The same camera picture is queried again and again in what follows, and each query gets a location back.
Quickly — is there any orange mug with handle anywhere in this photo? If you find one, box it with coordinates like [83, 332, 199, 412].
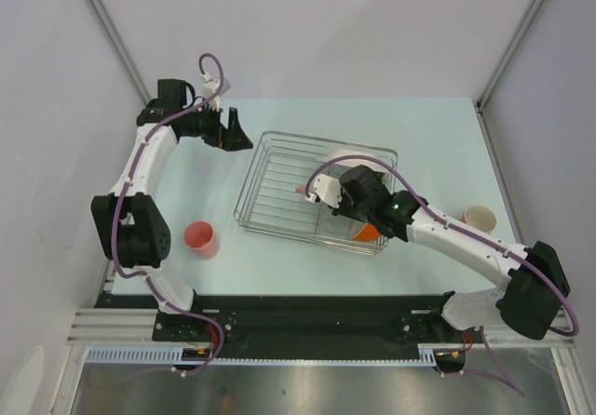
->
[460, 205, 497, 234]

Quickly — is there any pink plastic cup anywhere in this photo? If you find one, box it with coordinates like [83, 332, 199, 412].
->
[183, 221, 220, 259]

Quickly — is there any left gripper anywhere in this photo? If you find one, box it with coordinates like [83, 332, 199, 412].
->
[181, 100, 251, 152]

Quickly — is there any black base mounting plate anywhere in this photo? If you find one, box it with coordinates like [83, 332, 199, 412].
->
[95, 294, 490, 373]

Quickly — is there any aluminium frame rail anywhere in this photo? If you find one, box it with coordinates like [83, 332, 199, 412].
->
[66, 308, 574, 348]

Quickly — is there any purple cable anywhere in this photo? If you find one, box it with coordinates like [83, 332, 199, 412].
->
[86, 52, 225, 388]
[305, 155, 581, 396]

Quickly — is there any metal wire dish rack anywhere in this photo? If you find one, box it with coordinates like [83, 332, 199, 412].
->
[234, 130, 398, 256]

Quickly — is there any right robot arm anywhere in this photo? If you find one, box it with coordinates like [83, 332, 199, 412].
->
[335, 156, 570, 341]

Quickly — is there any white cable duct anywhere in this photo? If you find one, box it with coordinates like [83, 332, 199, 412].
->
[85, 345, 465, 370]

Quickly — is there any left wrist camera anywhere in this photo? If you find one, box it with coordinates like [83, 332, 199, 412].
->
[201, 74, 230, 111]

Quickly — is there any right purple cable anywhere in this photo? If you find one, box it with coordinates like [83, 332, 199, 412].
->
[305, 155, 581, 396]

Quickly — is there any orange and white bowl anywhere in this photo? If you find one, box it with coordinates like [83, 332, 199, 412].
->
[348, 221, 382, 243]

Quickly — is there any white deep plate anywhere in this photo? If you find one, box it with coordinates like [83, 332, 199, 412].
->
[320, 149, 388, 174]

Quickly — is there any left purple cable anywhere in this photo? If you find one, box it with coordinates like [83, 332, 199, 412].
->
[86, 52, 225, 388]

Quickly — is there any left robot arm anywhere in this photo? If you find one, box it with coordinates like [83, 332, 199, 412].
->
[90, 79, 253, 341]

